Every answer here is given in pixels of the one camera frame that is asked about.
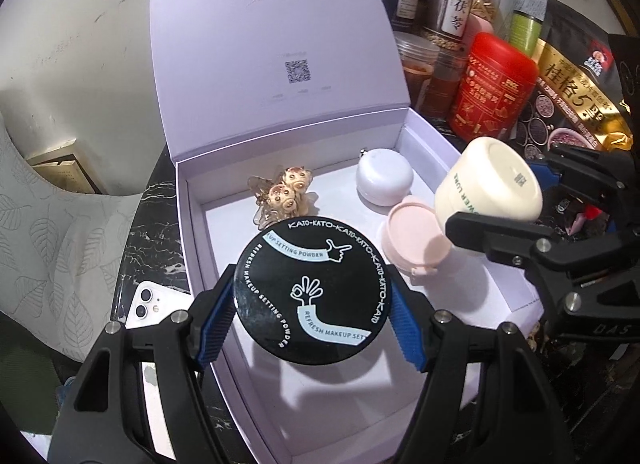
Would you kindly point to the white gift box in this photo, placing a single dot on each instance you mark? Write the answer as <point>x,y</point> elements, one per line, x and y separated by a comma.
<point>280,19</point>

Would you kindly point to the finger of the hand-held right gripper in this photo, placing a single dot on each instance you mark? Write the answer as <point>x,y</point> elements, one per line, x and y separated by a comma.
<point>490,236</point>
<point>545,177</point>

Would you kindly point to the black powder compact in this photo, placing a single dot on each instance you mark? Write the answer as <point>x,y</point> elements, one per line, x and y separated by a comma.
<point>310,289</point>

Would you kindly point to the small clear jar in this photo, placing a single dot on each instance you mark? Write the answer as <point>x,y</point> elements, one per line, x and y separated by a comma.
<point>415,69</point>

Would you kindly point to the white round case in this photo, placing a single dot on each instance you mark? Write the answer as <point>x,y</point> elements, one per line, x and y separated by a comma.
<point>382,177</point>

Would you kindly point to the leaf patterned chair cushion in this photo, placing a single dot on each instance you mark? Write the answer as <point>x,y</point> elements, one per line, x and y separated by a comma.
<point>60,244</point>

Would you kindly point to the bear hair clip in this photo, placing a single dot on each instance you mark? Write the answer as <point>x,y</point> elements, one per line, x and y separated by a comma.
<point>282,194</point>

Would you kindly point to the green can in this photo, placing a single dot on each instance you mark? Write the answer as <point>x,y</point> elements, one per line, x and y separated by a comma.
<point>525,34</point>

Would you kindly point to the cream jar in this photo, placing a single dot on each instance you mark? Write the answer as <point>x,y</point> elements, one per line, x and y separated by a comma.
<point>480,179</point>

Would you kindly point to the pink round case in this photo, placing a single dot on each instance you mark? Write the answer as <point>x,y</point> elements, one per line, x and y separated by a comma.
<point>415,239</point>

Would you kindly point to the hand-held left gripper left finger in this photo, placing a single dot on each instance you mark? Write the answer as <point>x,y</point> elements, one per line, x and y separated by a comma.
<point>217,324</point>

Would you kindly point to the gold frame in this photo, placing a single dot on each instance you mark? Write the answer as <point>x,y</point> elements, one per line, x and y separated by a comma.
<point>65,169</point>

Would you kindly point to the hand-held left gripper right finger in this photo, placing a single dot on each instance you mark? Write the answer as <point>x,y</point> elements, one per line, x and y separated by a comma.
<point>407,329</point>

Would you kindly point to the green seat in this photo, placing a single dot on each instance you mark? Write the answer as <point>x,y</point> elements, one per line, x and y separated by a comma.
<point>25,369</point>

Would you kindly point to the red canister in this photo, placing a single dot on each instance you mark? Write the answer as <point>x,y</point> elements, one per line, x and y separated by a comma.
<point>490,84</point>

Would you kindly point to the white smartphone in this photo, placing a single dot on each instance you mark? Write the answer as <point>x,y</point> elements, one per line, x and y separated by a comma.
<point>160,301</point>

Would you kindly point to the black and gold bag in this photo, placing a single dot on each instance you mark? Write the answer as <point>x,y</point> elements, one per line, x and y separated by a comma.
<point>570,74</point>

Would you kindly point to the white label jar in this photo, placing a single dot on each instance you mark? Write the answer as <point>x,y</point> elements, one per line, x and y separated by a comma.
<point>452,9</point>

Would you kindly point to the amber jar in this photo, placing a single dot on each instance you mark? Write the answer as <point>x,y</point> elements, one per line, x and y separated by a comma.
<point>442,79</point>

